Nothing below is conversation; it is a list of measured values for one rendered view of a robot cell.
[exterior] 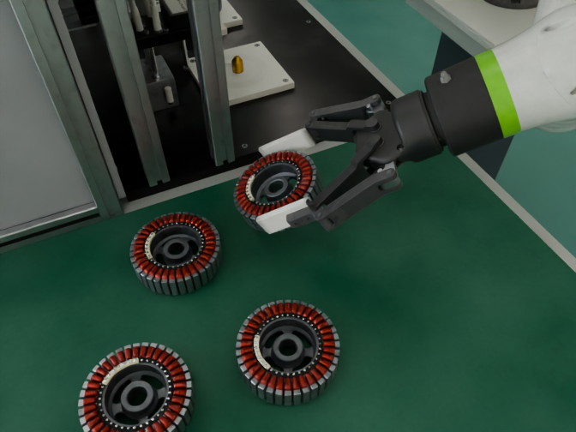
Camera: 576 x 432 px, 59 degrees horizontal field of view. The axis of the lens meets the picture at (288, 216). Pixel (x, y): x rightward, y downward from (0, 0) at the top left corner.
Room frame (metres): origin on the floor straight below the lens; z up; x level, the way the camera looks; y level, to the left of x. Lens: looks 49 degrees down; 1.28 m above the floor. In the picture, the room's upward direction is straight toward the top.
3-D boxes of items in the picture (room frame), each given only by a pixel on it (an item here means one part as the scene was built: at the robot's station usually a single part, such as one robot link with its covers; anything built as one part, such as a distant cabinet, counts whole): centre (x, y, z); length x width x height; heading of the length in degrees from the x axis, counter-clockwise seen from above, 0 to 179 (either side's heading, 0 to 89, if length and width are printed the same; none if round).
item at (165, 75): (0.72, 0.22, 0.80); 0.08 x 0.05 x 0.06; 25
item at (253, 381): (0.25, 0.00, 0.77); 0.11 x 0.11 x 0.04
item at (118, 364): (0.20, 0.15, 0.77); 0.11 x 0.11 x 0.04
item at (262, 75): (0.78, 0.09, 0.78); 0.15 x 0.15 x 0.01; 25
